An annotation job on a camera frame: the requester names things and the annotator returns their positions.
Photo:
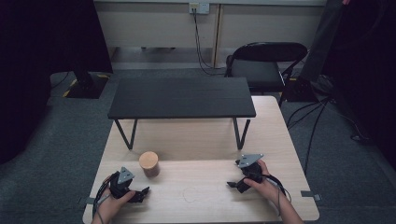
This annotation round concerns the grey tape strip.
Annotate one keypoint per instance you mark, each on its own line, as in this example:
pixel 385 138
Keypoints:
pixel 310 195
pixel 87 200

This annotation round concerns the black folding chair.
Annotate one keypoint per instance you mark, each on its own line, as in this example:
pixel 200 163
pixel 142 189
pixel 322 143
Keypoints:
pixel 261 70

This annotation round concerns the white wall socket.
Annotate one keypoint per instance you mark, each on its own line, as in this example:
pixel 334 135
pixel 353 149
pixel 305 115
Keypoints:
pixel 199 7

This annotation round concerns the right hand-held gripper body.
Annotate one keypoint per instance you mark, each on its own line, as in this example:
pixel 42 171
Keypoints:
pixel 250 169

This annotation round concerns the person's right hand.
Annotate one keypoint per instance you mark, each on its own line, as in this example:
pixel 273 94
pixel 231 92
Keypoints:
pixel 264 186

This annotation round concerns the wooden cylinder cup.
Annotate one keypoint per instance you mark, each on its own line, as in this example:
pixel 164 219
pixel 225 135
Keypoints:
pixel 149 165

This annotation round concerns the grey stand panel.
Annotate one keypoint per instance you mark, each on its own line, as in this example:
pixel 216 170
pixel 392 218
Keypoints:
pixel 320 40

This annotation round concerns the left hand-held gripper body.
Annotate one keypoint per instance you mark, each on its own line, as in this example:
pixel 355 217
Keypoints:
pixel 120 185

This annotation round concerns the black shelf riser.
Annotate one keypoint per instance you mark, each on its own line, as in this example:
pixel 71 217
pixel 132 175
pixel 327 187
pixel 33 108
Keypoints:
pixel 182 96

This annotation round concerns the person's left hand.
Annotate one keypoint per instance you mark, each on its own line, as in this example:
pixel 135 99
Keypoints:
pixel 112 206

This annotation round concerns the black stand base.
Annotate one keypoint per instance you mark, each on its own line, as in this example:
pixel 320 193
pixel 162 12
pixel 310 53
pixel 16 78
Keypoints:
pixel 87 85

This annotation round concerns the black curtain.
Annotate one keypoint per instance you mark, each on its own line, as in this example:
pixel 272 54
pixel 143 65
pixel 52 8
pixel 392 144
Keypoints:
pixel 37 62
pixel 364 68

